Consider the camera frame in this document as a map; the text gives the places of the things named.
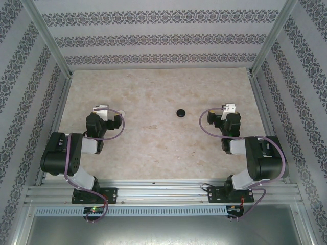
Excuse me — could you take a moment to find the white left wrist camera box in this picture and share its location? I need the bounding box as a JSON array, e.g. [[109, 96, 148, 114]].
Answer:
[[92, 104, 111, 121]]

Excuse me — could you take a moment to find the grey slotted cable duct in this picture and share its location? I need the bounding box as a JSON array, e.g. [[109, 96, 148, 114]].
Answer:
[[34, 205, 228, 217]]

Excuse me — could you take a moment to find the wide aluminium base rail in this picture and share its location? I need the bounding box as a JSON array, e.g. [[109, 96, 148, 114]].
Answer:
[[24, 178, 303, 206]]

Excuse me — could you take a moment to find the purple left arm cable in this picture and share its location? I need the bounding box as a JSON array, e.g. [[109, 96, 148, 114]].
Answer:
[[63, 107, 126, 224]]

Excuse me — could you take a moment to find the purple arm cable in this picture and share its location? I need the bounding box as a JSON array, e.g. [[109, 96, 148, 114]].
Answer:
[[63, 107, 126, 224], [200, 107, 287, 221]]

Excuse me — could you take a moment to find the aluminium frame post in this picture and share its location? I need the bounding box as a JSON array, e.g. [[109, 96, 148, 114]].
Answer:
[[21, 0, 74, 77], [247, 0, 299, 77]]

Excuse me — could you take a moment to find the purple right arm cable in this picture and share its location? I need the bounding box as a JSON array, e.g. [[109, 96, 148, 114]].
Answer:
[[200, 107, 287, 221]]

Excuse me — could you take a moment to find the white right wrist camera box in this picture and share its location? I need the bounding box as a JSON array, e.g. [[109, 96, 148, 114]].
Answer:
[[221, 103, 237, 121]]

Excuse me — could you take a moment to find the aluminium frame rail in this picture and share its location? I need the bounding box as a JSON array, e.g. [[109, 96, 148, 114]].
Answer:
[[249, 73, 291, 184], [34, 73, 75, 187]]

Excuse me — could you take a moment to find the brushed metal panel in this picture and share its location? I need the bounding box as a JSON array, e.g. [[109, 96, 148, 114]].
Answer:
[[15, 204, 314, 245]]

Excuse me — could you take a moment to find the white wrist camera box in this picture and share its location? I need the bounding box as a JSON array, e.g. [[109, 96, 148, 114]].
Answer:
[[221, 103, 237, 121], [92, 104, 111, 121]]

